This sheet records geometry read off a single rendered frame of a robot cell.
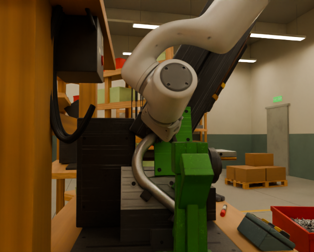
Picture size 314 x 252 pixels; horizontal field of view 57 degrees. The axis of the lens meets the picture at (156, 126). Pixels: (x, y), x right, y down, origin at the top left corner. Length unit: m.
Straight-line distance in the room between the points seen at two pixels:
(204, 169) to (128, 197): 0.35
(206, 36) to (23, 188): 0.46
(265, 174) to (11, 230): 6.78
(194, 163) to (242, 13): 0.29
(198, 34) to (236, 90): 10.62
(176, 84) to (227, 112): 10.43
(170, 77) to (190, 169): 0.17
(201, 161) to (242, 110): 10.68
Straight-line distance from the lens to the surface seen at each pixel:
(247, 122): 11.30
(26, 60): 0.65
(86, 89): 1.65
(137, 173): 0.80
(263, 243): 0.81
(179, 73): 0.55
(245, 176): 6.90
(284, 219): 1.09
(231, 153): 1.02
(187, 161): 0.55
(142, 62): 0.59
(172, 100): 0.54
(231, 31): 0.59
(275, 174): 7.40
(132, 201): 0.85
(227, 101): 10.98
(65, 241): 0.93
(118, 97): 4.09
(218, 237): 0.88
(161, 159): 0.84
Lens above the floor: 1.18
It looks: 2 degrees up
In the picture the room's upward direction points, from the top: straight up
